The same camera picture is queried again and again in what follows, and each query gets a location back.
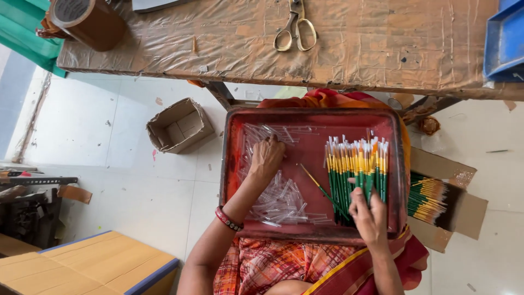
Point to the person's right hand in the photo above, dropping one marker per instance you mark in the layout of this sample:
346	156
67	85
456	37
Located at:
370	221

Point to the person's left hand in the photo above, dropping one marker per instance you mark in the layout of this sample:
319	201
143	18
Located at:
267	159

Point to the person's left fingers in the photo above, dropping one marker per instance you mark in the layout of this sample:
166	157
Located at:
271	140

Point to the red metal tray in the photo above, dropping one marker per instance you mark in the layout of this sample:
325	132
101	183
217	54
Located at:
307	151

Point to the pile of clear plastic tubes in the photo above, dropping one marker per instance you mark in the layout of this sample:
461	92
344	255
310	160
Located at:
282	200

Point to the single green paint brush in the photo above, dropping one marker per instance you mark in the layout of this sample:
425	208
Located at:
321	188

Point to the small empty cardboard box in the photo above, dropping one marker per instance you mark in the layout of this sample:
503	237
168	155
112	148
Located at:
180	127

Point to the red beaded bangle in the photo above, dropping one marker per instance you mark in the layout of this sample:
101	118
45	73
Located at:
227	221

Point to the brass-coloured scissors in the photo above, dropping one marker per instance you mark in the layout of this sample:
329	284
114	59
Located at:
295	24

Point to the person's orange patterned sari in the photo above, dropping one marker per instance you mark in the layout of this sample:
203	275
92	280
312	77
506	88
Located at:
266	262

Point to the small tape roll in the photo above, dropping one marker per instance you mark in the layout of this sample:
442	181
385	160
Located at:
399	101

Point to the plastic-covered work table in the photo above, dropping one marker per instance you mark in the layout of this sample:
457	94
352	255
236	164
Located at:
368	45

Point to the crumpled brown tape ball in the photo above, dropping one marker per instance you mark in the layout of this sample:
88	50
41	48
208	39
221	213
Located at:
429	125

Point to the grey flat object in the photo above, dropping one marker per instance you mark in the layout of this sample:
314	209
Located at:
155	4

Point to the torn cardboard scrap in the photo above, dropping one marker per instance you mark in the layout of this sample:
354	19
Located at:
75	194

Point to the open carton of paint brushes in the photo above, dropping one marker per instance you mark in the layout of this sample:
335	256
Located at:
462	213

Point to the brown packing tape roll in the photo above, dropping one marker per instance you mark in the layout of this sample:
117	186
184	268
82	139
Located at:
96	26

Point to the large carton with blue tape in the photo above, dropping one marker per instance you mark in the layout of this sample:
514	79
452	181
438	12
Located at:
86	266

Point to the crumpled brown tape wad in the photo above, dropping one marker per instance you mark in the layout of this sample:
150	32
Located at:
48	29

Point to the black metal machine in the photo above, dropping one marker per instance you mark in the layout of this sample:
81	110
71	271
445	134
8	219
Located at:
28	213

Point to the blue plastic tray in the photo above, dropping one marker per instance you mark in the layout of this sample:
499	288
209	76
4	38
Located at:
504	41

